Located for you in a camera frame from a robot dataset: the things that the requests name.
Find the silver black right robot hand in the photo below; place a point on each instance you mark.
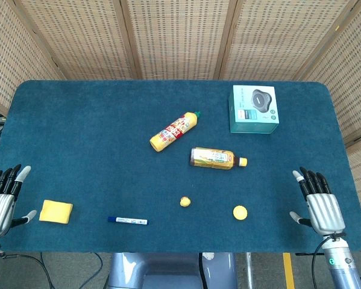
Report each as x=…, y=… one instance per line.
x=325, y=210

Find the yellow round disc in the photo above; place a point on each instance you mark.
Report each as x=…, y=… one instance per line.
x=240, y=213

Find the yellow sponge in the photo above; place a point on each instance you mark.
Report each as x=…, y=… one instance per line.
x=55, y=212

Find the yellow floor tape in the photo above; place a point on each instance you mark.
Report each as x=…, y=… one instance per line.
x=288, y=271

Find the blue table carpet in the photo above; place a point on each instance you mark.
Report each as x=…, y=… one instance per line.
x=108, y=165

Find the tea bottle yellow label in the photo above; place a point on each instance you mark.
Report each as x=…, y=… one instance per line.
x=213, y=158

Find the teal product box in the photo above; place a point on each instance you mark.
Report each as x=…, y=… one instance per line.
x=254, y=105

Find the blue whiteboard marker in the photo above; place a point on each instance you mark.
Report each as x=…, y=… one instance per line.
x=129, y=220

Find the grey-blue robot torso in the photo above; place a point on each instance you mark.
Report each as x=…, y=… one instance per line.
x=168, y=271

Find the yellow squeeze bottle green cap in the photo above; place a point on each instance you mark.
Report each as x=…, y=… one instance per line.
x=174, y=132

